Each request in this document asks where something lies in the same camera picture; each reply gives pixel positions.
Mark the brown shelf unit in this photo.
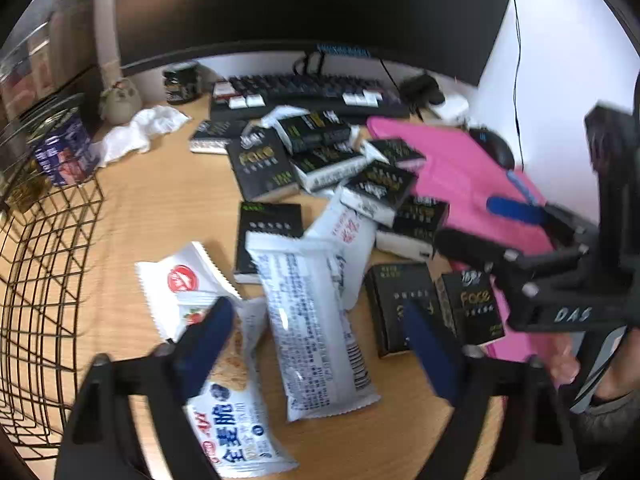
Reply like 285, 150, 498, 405
0, 0, 121, 131

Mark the white power strip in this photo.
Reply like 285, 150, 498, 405
430, 91, 471, 122

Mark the crumpled white tissue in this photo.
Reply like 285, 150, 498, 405
90, 105, 192, 168

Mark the person's right forearm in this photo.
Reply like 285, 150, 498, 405
570, 390, 640, 476

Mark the black power adapter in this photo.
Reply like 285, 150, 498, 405
401, 74, 446, 107

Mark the white packet with red logo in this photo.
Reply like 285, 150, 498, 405
134, 241, 243, 343

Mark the black wire basket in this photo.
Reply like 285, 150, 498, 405
0, 95, 106, 463

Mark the white cracker packet blue lettering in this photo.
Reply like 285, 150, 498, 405
182, 297, 300, 479

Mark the small plain white wrapper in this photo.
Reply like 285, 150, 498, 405
259, 105, 312, 131

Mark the white wrapper with red lettering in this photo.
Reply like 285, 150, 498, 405
304, 186, 378, 311

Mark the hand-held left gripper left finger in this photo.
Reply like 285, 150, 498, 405
54, 297, 236, 480

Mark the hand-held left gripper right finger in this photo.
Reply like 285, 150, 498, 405
402, 302, 583, 480

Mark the dark blue mechanical keyboard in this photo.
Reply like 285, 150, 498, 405
209, 74, 412, 122

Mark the person's right hand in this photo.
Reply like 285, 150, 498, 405
547, 327, 640, 406

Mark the black jar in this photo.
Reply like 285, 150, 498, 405
162, 62, 201, 106

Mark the pink mouse pad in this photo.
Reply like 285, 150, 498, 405
366, 116, 581, 363

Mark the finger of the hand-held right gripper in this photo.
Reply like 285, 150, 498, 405
434, 229, 588, 307
486, 196, 598, 256

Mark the white wrapper with grey print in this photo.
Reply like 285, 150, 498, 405
244, 231, 382, 423

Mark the pile of black tissue packs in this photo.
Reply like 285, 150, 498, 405
189, 112, 506, 358

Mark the black computer mouse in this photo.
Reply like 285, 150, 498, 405
469, 127, 516, 171

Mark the black curved monitor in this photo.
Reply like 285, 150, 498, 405
114, 0, 521, 86

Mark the blue printed carton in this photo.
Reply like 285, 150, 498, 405
30, 112, 96, 188

